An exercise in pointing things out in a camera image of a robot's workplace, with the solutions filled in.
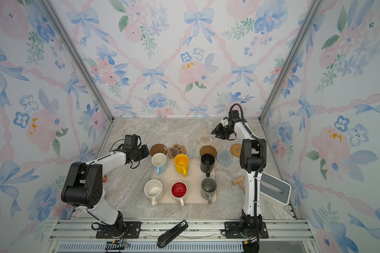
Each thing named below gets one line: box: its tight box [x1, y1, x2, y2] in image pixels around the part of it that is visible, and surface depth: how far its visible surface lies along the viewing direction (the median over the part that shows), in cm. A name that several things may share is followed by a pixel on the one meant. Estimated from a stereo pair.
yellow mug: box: [174, 153, 190, 178], surface depth 90 cm
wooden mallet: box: [231, 176, 246, 193], surface depth 90 cm
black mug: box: [200, 153, 215, 178], surface depth 92 cm
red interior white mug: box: [170, 181, 188, 207], surface depth 82 cm
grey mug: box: [200, 177, 217, 205], surface depth 81 cm
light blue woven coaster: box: [216, 149, 233, 165], surface depth 102 cm
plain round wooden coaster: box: [199, 144, 217, 158], surface depth 105 cm
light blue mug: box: [150, 152, 167, 175], surface depth 90 cm
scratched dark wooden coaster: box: [149, 143, 168, 157], surface depth 105 cm
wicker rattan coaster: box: [230, 143, 242, 158], surface depth 105 cm
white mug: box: [143, 179, 164, 207], surface depth 81 cm
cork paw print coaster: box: [166, 143, 187, 159], surface depth 105 cm
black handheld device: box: [156, 219, 189, 249], surface depth 72 cm
